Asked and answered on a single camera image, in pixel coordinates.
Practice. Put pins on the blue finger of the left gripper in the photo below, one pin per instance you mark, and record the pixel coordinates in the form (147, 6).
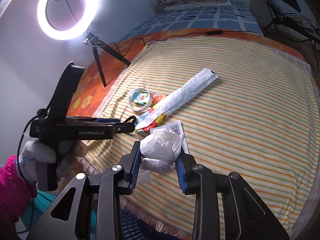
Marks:
(110, 120)
(128, 126)

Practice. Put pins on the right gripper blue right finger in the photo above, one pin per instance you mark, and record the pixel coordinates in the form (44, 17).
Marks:
(183, 166)

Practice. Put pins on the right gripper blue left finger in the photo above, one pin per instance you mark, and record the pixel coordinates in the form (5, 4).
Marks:
(131, 168)

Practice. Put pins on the white tissue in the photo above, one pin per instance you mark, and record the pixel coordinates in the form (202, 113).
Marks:
(160, 150)

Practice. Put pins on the colourful floral wrapper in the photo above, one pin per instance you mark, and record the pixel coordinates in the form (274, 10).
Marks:
(148, 115)

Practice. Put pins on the white barcode label wrapper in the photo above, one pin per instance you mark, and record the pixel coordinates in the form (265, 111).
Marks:
(176, 127)

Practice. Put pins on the long white wrapper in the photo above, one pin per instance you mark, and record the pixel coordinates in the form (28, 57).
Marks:
(188, 91)

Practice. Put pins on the pink sleeved left forearm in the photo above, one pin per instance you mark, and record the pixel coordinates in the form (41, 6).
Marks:
(15, 195)

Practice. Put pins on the blue plastic trash basket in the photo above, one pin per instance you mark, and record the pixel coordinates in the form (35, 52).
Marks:
(134, 228)

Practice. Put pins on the white gloved left hand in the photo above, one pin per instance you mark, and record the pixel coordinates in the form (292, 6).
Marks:
(34, 152)

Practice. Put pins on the orange floral bed sheet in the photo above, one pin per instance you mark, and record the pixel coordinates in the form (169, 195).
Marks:
(91, 92)

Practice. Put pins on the yellow striped towel blanket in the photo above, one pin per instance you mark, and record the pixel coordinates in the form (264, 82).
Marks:
(260, 118)

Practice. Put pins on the blue checkered mattress cover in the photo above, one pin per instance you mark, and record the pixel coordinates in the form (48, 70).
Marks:
(233, 17)

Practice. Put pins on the black folding chair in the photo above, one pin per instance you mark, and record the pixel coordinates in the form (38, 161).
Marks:
(291, 25)

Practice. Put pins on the striped cushion on chair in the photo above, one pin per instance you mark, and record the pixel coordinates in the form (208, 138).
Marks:
(284, 11)

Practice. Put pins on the white ring light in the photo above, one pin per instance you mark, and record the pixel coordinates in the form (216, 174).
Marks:
(66, 19)

